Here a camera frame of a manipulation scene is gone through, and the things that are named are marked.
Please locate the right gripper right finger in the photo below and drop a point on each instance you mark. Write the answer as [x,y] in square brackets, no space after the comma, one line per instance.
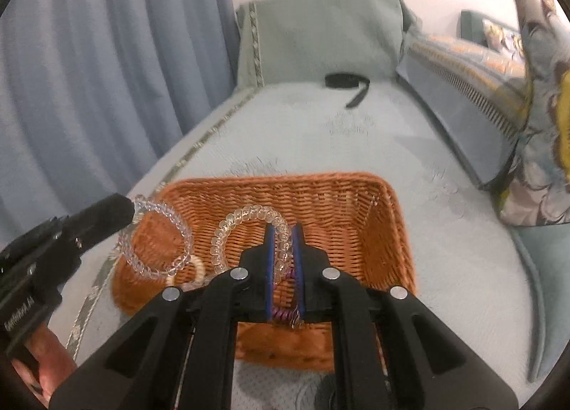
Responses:
[390,351]

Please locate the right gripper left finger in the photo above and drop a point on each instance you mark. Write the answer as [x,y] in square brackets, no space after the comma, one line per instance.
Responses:
[178,351]

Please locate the left hand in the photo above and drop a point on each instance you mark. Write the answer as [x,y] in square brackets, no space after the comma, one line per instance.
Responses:
[55,365]

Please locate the orange wicker basket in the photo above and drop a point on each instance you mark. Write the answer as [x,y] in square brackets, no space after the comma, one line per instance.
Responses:
[354,217]

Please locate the teal sofa seat cushion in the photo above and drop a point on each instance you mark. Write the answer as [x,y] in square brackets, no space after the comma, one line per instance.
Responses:
[545,252]

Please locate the floral grey yellow pillow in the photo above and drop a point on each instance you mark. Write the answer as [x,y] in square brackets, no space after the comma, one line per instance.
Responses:
[537,189]

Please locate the blue curtain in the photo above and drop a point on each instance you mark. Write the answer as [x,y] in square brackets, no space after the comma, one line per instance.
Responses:
[95,92]

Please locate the striped blue yellow cushion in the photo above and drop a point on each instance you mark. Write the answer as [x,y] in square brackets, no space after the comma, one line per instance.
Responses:
[476,95]

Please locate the teal sofa armrest cover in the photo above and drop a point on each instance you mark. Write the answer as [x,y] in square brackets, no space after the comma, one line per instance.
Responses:
[285,41]

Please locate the small floral pillow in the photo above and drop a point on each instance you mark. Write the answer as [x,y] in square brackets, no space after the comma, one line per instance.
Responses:
[497,36]

